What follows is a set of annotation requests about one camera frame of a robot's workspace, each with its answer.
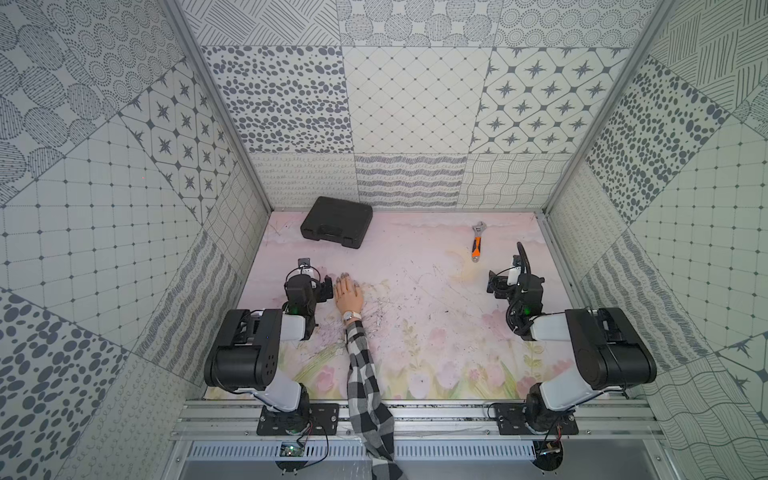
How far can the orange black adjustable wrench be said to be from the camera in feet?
3.59

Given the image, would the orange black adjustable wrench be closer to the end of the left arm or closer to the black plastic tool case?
the black plastic tool case

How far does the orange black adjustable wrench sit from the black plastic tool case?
0.42 metres

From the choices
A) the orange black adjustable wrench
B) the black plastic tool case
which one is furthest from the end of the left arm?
the orange black adjustable wrench

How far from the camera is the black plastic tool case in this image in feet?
3.60
